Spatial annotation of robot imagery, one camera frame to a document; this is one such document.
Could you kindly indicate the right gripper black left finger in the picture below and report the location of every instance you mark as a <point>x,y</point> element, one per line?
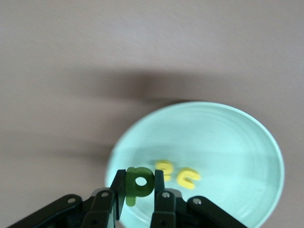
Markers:
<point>104,206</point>

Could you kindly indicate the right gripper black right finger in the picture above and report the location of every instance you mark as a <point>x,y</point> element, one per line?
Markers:
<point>164,206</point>

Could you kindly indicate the green foam letter p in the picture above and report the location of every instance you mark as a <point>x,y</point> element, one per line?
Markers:
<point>130,187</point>

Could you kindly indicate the yellow foam letter u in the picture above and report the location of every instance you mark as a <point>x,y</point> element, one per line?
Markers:
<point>190,181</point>

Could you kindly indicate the green plate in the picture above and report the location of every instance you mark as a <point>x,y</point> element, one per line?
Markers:
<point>225,142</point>

